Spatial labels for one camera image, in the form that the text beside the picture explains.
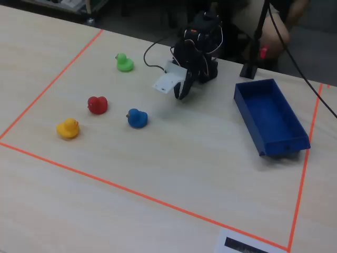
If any blue rubber duck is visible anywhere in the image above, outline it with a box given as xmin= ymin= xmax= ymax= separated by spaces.
xmin=125 ymin=108 xmax=148 ymax=129

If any red rubber duck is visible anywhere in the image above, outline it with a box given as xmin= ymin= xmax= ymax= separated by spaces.
xmin=87 ymin=95 xmax=108 ymax=115

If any white paper with black bar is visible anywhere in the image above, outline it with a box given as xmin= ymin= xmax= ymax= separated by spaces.
xmin=213 ymin=228 xmax=288 ymax=253

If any orange tape strip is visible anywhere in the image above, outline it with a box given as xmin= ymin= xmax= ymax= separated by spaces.
xmin=0 ymin=141 xmax=290 ymax=251
xmin=286 ymin=83 xmax=324 ymax=252
xmin=0 ymin=28 xmax=104 ymax=140

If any blue plastic box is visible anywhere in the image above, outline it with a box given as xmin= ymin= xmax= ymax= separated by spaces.
xmin=233 ymin=78 xmax=311 ymax=157

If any green rubber duck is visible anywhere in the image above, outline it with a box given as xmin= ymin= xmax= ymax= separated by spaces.
xmin=115 ymin=52 xmax=135 ymax=73

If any black camera cable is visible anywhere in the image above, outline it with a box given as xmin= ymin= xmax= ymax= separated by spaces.
xmin=143 ymin=34 xmax=182 ymax=73

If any yellow rubber duck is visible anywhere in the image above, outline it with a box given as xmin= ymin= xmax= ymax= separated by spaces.
xmin=56 ymin=118 xmax=80 ymax=140

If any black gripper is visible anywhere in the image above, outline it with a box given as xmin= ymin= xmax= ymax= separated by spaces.
xmin=172 ymin=39 xmax=210 ymax=100

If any seated person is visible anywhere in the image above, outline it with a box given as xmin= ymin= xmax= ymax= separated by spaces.
xmin=231 ymin=0 xmax=309 ymax=69

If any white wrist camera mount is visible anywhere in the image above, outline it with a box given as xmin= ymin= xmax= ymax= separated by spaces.
xmin=152 ymin=60 xmax=188 ymax=95

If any thick black cable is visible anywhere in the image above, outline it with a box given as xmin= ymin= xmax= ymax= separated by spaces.
xmin=267 ymin=0 xmax=337 ymax=119

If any black stand pole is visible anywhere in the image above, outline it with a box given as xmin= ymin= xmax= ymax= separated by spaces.
xmin=252 ymin=0 xmax=272 ymax=66

